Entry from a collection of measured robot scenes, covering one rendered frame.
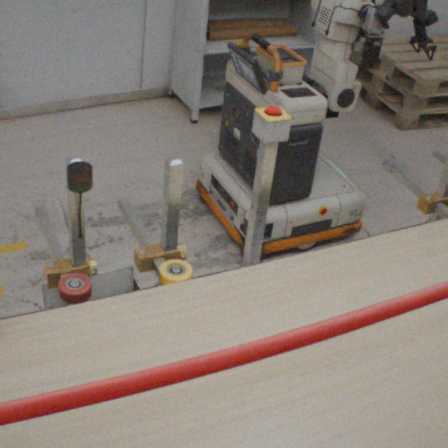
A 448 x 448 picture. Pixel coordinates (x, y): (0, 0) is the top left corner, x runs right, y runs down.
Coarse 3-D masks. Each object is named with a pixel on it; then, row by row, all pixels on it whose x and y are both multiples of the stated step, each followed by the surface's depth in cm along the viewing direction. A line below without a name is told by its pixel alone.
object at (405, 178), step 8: (392, 160) 233; (392, 168) 229; (400, 168) 229; (400, 176) 226; (408, 176) 224; (408, 184) 223; (416, 184) 220; (416, 192) 220; (424, 192) 217; (440, 208) 210; (440, 216) 210
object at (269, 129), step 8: (256, 112) 164; (264, 112) 162; (256, 120) 165; (264, 120) 161; (272, 120) 160; (280, 120) 161; (288, 120) 162; (256, 128) 165; (264, 128) 162; (272, 128) 161; (280, 128) 162; (288, 128) 164; (264, 136) 162; (272, 136) 163; (280, 136) 164; (288, 136) 165
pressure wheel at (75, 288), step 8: (64, 280) 151; (72, 280) 152; (80, 280) 152; (88, 280) 152; (64, 288) 149; (72, 288) 149; (80, 288) 150; (88, 288) 150; (64, 296) 149; (72, 296) 148; (80, 296) 148; (88, 296) 151
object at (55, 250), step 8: (40, 208) 182; (40, 216) 178; (40, 224) 177; (48, 224) 176; (48, 232) 173; (48, 240) 170; (56, 240) 170; (48, 248) 171; (56, 248) 168; (56, 256) 165; (72, 304) 152
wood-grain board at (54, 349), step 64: (320, 256) 170; (384, 256) 172; (0, 320) 138; (64, 320) 141; (128, 320) 144; (192, 320) 146; (256, 320) 148; (320, 320) 150; (0, 384) 123; (64, 384) 126; (192, 384) 130; (256, 384) 132; (320, 384) 133; (384, 384) 134
